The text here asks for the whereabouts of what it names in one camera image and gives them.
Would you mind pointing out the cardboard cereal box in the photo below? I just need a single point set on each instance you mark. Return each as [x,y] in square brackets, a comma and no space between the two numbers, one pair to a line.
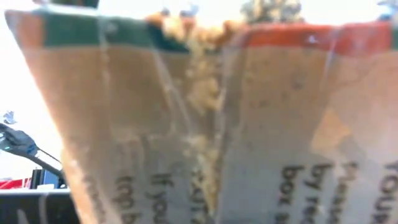
[280,109]

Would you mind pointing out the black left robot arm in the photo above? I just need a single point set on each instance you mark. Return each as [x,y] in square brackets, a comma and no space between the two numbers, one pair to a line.
[18,143]

